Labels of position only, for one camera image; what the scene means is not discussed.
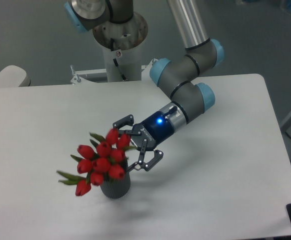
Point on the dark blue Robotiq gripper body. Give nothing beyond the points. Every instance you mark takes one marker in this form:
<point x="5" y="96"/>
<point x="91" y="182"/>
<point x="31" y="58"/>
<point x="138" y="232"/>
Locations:
<point x="156" y="129"/>

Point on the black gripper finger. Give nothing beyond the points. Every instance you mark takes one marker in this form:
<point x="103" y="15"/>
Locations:
<point x="144" y="146"/>
<point x="125" y="121"/>

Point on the red tulip bouquet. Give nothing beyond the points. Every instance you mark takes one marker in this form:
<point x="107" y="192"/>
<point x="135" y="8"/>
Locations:
<point x="104" y="160"/>

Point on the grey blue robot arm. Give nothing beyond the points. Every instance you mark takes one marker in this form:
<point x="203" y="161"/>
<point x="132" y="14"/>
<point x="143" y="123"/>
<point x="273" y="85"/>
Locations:
<point x="175" y="79"/>

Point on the dark grey ribbed vase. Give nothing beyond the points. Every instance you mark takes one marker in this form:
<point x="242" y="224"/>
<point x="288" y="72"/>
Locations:
<point x="117" y="188"/>

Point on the beige chair armrest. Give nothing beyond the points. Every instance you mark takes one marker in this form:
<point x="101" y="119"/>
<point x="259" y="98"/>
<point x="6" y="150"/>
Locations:
<point x="14" y="76"/>

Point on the white metal base frame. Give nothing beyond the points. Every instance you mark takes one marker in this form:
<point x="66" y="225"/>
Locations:
<point x="96" y="75"/>

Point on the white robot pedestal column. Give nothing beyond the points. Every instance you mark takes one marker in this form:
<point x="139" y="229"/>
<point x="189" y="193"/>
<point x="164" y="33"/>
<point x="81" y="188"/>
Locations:
<point x="121" y="46"/>

